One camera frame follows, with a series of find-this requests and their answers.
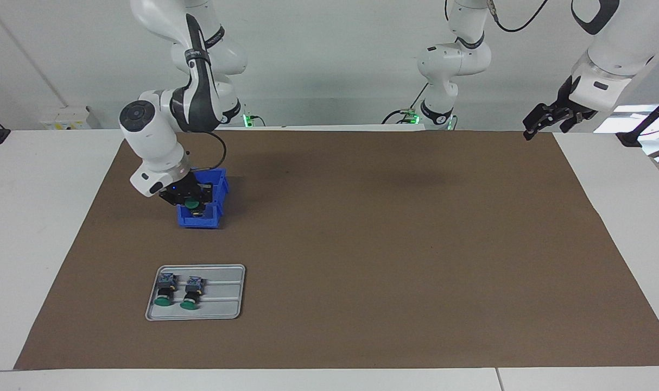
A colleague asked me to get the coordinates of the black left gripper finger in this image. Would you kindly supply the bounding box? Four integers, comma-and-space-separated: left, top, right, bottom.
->
560, 113, 586, 134
523, 104, 572, 141

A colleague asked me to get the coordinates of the blue plastic storage bin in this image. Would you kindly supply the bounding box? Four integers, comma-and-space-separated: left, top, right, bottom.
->
176, 167, 230, 229

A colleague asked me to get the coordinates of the black angled stand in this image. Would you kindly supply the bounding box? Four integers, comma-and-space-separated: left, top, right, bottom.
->
616, 90, 659, 148

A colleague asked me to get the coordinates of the grey metal tray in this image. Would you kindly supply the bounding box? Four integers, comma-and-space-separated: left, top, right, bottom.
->
145, 264, 246, 321

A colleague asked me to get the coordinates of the brown paper table mat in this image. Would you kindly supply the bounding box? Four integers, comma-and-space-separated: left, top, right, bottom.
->
14, 129, 659, 371

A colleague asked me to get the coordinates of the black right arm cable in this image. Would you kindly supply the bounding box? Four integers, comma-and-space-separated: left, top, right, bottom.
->
191, 130, 227, 172

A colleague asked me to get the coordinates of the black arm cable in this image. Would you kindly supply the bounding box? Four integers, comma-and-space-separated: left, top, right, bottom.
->
487, 0, 550, 33
191, 130, 227, 172

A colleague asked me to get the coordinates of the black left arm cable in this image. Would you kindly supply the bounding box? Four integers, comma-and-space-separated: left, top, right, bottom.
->
487, 0, 550, 33

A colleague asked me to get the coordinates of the black left base cable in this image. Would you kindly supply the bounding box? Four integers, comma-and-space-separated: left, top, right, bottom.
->
382, 83, 429, 124

